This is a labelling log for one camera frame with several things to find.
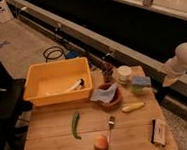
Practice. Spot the blue green sponge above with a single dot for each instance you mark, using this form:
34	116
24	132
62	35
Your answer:
138	83

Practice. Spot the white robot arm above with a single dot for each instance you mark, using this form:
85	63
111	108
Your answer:
175	66

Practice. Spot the dark cup with sticks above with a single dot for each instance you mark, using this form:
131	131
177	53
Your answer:
107	72

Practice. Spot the white paper cup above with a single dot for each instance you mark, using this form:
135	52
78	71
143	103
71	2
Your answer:
123	73

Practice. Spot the blue grey cloth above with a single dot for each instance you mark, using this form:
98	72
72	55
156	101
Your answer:
104	95

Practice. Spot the blue floor object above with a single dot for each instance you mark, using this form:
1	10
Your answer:
72	55

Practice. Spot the brown clay bowl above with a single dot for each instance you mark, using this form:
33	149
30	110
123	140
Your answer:
115	101

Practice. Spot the green pepper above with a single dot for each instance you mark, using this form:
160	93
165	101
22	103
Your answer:
75	120

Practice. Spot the metal fork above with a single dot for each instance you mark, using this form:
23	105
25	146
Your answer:
111	124

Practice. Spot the yellow corn cob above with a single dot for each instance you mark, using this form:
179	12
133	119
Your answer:
131	107

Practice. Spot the yellow plastic bin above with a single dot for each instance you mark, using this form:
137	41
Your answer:
46	83

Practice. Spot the orange peach fruit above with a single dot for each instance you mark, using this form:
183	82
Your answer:
101	142

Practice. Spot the black white eraser block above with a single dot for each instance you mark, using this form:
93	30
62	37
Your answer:
159	132

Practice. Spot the black chair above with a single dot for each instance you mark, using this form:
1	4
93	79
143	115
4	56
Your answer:
12	106

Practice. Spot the white handled utensil in bin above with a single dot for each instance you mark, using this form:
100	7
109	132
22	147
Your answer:
77	85

